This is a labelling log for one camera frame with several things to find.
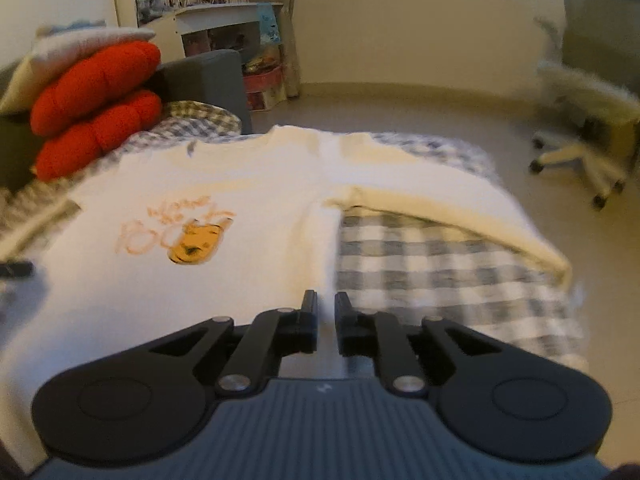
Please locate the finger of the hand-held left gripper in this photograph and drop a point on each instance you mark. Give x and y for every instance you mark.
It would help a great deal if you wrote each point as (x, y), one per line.
(17, 268)

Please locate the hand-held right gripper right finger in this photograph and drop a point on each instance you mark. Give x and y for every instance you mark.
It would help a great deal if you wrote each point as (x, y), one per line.
(341, 320)

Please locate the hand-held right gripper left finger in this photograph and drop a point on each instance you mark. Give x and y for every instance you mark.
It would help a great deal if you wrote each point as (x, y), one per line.
(311, 320)

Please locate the white printed t-shirt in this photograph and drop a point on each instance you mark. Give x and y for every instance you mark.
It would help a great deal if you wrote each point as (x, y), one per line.
(200, 185)

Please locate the grey checked blanket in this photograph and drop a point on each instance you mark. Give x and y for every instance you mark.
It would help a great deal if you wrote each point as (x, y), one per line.
(425, 260)

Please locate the beige pillow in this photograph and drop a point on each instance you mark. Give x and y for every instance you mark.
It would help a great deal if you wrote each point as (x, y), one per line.
(65, 47)

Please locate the dark grey sofa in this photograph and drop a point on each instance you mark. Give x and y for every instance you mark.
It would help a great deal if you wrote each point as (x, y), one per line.
(210, 80)

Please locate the patterned curtain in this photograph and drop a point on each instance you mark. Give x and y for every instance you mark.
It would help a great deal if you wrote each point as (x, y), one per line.
(290, 20)

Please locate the white shelf unit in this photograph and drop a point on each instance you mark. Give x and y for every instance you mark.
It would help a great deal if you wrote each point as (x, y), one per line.
(225, 15)

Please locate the white office chair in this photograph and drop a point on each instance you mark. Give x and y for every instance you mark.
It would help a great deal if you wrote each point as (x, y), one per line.
(585, 110)

